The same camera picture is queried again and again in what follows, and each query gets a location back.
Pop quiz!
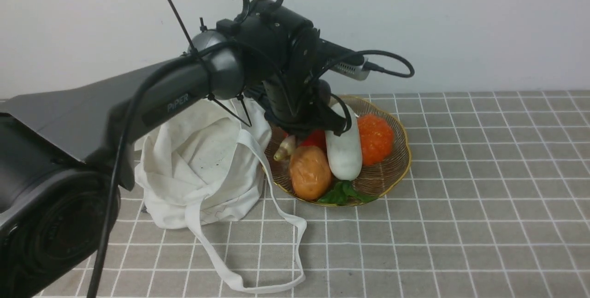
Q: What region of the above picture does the purple eggplant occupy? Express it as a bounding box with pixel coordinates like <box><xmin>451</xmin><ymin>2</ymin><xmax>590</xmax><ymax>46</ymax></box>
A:
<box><xmin>273</xmin><ymin>135</ymin><xmax>297</xmax><ymax>161</ymax></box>

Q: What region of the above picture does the red bell pepper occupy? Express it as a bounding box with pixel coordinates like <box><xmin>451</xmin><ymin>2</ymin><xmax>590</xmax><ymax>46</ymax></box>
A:
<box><xmin>299</xmin><ymin>130</ymin><xmax>327</xmax><ymax>153</ymax></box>

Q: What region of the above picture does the brown potato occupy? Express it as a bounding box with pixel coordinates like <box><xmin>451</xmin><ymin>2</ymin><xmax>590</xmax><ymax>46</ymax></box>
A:
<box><xmin>289</xmin><ymin>145</ymin><xmax>332</xmax><ymax>201</ymax></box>

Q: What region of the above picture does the black cable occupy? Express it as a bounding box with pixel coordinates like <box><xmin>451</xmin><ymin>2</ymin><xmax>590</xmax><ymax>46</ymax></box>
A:
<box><xmin>318</xmin><ymin>50</ymin><xmax>415</xmax><ymax>86</ymax></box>

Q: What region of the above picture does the white cloth tote bag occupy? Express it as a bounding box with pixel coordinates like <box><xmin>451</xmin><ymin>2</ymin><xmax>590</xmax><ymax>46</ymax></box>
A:
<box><xmin>135</xmin><ymin>98</ymin><xmax>306</xmax><ymax>294</ymax></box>

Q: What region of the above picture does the white radish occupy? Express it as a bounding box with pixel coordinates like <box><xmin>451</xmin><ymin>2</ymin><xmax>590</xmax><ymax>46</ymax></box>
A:
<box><xmin>325</xmin><ymin>105</ymin><xmax>363</xmax><ymax>181</ymax></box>

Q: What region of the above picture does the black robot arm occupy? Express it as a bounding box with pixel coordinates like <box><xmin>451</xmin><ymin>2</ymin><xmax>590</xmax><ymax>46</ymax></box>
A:
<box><xmin>0</xmin><ymin>0</ymin><xmax>364</xmax><ymax>298</ymax></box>

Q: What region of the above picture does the brown wicker basket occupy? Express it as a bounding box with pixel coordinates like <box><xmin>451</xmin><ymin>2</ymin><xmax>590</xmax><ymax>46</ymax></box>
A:
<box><xmin>265</xmin><ymin>95</ymin><xmax>412</xmax><ymax>207</ymax></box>

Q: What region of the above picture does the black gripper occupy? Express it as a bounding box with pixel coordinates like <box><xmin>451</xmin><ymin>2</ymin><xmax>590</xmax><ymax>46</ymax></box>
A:
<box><xmin>249</xmin><ymin>74</ymin><xmax>352</xmax><ymax>137</ymax></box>

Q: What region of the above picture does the green leafy vegetable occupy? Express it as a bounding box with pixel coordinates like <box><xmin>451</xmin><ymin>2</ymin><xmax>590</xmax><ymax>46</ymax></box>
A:
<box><xmin>317</xmin><ymin>181</ymin><xmax>378</xmax><ymax>206</ymax></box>

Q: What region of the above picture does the orange pumpkin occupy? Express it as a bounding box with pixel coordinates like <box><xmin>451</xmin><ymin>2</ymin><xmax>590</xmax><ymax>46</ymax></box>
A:
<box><xmin>357</xmin><ymin>114</ymin><xmax>395</xmax><ymax>167</ymax></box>

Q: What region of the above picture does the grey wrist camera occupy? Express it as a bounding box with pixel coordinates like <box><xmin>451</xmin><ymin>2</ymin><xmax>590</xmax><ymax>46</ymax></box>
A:
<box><xmin>319</xmin><ymin>39</ymin><xmax>369</xmax><ymax>81</ymax></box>

